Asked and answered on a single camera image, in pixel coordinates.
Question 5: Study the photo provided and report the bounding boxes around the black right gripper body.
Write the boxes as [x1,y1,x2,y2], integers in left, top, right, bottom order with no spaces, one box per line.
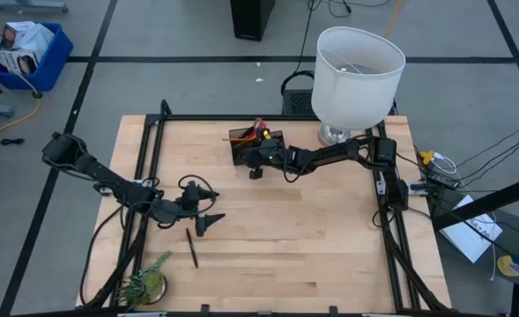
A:
[240,137,292,172]

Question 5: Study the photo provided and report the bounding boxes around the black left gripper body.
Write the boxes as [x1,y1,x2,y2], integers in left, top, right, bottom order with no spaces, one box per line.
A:
[176,180,208,220]

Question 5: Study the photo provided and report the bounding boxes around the red-handled scissors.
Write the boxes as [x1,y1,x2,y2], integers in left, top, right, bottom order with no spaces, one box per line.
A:
[248,116,269,133]

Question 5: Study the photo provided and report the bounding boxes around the black pen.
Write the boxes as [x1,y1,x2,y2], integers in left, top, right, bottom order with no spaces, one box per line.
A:
[185,226,200,269]

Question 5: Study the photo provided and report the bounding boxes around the yellow pencil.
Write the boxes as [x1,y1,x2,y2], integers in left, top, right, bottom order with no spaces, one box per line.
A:
[221,135,258,144]

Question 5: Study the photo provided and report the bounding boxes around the black mesh desk organizer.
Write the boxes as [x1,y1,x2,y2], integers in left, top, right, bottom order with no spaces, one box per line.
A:
[227,127,286,166]

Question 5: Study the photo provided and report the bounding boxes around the black vented box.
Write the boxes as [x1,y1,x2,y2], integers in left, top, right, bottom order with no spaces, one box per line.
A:
[281,89,315,116]

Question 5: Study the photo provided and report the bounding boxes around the potted succulent plant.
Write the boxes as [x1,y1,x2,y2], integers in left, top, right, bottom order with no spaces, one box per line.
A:
[116,250,173,309]

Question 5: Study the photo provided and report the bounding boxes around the white shade silver lamp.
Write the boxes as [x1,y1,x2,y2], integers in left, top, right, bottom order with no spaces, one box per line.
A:
[309,26,407,148]

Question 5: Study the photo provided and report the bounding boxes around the black tower case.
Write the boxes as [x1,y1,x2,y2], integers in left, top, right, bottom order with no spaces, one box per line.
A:
[229,0,276,42]

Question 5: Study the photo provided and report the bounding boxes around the white and yellow plug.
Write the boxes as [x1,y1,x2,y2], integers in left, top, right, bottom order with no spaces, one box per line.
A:
[419,149,457,175]

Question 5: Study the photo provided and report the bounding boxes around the blue plastic bin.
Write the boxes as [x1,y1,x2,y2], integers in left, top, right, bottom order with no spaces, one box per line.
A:
[0,21,74,92]

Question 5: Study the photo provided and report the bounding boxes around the white booklet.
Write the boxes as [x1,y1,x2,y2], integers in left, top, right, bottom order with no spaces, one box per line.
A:
[439,194,504,264]

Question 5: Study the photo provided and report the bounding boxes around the black diagonal beam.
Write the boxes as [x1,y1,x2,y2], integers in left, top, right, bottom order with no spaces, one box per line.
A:
[430,171,519,231]

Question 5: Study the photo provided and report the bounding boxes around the boxes and papers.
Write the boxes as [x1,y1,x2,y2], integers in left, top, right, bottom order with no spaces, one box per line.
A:
[0,20,56,76]

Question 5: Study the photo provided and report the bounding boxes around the black aluminium table frame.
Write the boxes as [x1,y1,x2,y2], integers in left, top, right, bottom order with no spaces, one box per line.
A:
[77,99,453,317]

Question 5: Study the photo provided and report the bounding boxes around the yellow floor cable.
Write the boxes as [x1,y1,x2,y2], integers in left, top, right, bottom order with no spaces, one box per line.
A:
[0,37,42,140]

